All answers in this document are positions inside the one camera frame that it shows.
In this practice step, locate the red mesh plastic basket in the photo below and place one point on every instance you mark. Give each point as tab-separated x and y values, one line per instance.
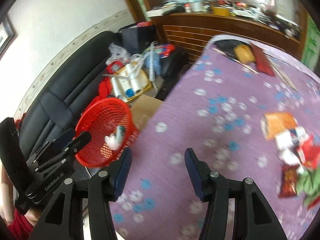
100	120

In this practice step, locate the white and black medicine box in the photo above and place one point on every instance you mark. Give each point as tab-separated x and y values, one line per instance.
291	137

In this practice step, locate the white measuring tape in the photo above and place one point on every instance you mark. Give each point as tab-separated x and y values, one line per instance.
150	62

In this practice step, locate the dark red snack packet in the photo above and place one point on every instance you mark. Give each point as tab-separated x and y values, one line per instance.
288	181

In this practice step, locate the teal small tube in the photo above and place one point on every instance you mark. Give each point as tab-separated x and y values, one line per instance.
120	133

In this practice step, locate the red tissue pack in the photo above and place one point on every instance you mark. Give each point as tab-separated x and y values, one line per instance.
308	152

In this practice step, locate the purple floral tablecloth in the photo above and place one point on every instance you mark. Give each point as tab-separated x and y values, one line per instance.
212	130

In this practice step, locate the dark red flat packet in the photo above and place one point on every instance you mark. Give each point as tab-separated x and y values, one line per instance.
262	60

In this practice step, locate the white crumpled tissue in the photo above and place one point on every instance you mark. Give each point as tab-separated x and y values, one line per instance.
112	142

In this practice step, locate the black leather sofa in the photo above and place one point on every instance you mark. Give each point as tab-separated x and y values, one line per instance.
57	80

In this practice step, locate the small orange box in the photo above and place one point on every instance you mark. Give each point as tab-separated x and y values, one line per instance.
278	123

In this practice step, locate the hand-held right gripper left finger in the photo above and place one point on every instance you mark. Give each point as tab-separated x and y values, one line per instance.
122	175

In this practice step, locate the green cloth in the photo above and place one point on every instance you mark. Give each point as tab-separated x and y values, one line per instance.
308	183

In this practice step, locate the person's red clothing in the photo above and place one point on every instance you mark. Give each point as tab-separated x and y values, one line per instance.
18	226

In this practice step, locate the dark paper bag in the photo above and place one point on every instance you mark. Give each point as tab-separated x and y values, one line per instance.
140	38

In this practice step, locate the yellow round box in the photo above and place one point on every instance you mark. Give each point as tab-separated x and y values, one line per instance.
243	53

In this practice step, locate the person's left forearm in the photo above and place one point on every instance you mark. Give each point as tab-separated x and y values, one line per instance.
5	195

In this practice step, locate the blue cloth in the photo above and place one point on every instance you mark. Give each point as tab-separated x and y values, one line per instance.
153	63

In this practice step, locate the framed wall picture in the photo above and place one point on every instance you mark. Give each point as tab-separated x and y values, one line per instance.
6	33

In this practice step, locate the cardboard box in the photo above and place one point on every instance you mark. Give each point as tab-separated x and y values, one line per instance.
146	112

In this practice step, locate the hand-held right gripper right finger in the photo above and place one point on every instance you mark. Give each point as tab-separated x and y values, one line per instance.
196	177

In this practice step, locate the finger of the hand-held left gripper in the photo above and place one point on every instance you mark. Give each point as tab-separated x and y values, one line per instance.
63	138
81	140

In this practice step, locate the silver metal pot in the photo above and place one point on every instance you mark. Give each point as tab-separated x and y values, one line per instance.
198	5

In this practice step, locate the clear plastic bag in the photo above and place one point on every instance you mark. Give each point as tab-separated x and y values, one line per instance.
117	52

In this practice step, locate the red and blue packet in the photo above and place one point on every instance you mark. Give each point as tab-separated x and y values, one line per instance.
165	50

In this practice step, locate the wooden cabinet with mirror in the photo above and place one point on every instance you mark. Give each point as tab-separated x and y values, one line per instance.
200	27

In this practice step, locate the pair of wooden chopsticks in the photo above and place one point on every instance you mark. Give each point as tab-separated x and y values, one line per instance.
237	61
283	76

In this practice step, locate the red cloth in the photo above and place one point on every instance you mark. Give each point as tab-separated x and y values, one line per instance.
105	87

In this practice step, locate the white flat box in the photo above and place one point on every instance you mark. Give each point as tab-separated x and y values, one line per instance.
155	13

